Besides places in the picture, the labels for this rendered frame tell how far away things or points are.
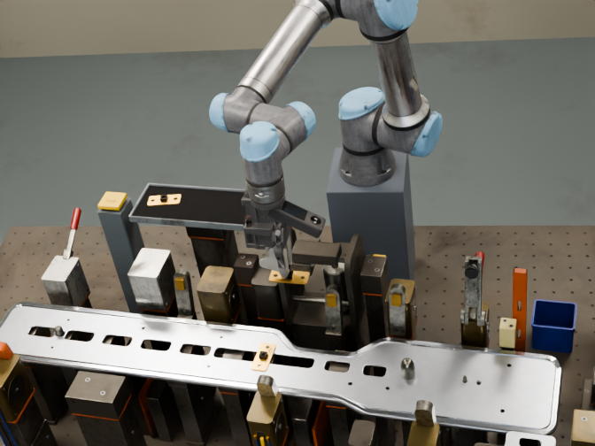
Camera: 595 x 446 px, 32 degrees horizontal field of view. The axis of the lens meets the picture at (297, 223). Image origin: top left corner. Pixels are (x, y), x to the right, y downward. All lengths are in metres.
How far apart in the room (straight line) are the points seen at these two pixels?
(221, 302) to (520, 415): 0.75
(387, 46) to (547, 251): 0.99
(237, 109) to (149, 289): 0.63
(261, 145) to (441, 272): 1.16
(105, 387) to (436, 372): 0.75
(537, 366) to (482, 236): 0.85
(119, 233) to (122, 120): 2.50
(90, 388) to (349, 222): 0.81
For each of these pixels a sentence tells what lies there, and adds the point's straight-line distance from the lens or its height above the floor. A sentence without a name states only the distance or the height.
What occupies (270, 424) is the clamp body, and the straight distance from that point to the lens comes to 2.22.
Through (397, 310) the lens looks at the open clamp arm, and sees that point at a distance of 2.39.
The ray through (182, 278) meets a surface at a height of 1.10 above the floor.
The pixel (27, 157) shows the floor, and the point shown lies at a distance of 5.13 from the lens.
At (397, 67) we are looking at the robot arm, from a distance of 2.37.
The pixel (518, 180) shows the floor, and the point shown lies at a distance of 4.45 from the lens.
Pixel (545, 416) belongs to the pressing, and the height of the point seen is 1.00.
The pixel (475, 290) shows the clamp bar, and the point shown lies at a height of 1.13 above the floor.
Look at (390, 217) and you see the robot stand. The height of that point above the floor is 1.02.
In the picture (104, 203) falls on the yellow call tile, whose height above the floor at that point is 1.16.
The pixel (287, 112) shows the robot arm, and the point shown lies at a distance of 2.06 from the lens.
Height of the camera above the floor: 2.74
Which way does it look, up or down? 39 degrees down
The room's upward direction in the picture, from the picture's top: 9 degrees counter-clockwise
